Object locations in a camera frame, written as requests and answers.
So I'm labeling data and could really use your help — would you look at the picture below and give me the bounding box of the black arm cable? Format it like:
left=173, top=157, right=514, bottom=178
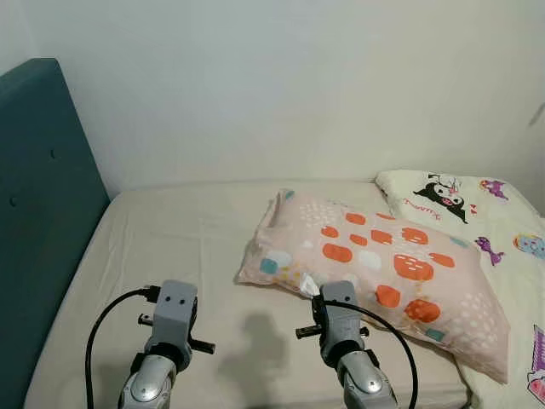
left=85, top=288, right=161, bottom=409
left=317, top=298, right=420, bottom=409

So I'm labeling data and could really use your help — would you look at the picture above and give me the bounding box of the mattress with beige sheet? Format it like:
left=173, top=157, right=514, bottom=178
left=21, top=177, right=545, bottom=409

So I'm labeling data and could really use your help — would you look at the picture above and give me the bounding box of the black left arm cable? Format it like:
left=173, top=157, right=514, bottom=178
left=85, top=288, right=161, bottom=409

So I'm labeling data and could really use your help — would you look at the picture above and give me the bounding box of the teal upholstered headboard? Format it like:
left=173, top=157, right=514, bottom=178
left=0, top=57, right=112, bottom=393

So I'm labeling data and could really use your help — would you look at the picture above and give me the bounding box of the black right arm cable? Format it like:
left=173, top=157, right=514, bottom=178
left=317, top=298, right=420, bottom=409

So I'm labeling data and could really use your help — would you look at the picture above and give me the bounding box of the pink pillow with orange spots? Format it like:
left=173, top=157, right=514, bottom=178
left=236, top=188, right=512, bottom=384

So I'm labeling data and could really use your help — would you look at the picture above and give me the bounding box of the cream cartoon print quilt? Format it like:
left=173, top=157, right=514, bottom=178
left=375, top=169, right=545, bottom=409

